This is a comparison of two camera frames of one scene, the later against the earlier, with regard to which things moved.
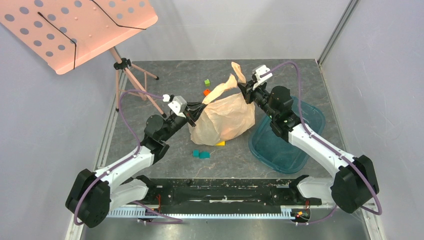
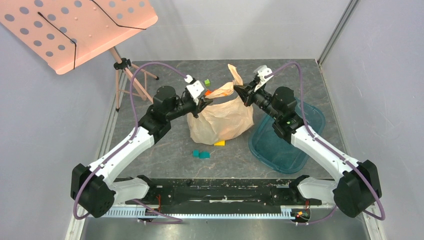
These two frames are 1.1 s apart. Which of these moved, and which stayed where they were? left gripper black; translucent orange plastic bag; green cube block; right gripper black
Moved: left gripper black
Stayed: translucent orange plastic bag; right gripper black; green cube block
